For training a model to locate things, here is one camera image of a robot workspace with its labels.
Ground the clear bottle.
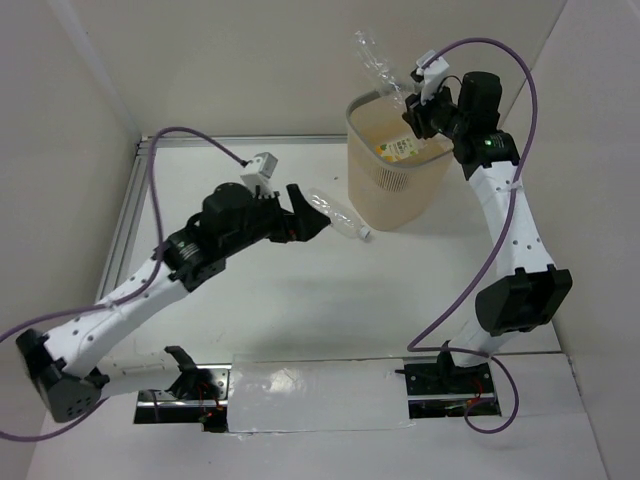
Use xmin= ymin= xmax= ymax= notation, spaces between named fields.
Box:
xmin=352 ymin=30 xmax=414 ymax=112
xmin=306 ymin=188 xmax=371 ymax=241

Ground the square bottle orange label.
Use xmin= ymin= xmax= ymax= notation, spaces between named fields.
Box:
xmin=375 ymin=136 xmax=425 ymax=163

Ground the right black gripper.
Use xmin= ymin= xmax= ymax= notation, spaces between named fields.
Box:
xmin=401 ymin=79 xmax=468 ymax=140

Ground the purple cable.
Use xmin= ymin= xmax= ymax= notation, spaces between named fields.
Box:
xmin=408 ymin=37 xmax=539 ymax=434
xmin=0 ymin=127 xmax=251 ymax=444

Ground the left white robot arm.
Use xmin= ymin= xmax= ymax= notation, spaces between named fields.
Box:
xmin=16 ymin=183 xmax=330 ymax=423

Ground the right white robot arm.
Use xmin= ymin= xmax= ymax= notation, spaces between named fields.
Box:
xmin=403 ymin=72 xmax=573 ymax=392

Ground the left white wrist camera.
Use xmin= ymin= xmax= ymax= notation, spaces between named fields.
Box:
xmin=240 ymin=152 xmax=278 ymax=197

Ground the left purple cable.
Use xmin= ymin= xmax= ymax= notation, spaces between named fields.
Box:
xmin=0 ymin=127 xmax=251 ymax=444

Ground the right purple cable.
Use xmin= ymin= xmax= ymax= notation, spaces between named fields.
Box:
xmin=408 ymin=37 xmax=539 ymax=434

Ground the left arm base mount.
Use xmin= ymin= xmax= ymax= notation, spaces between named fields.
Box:
xmin=133 ymin=364 xmax=232 ymax=433

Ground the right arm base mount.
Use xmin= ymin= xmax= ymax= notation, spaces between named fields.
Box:
xmin=394 ymin=353 xmax=501 ymax=420

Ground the beige plastic waste bin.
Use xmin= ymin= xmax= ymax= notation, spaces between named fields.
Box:
xmin=346 ymin=91 xmax=453 ymax=231

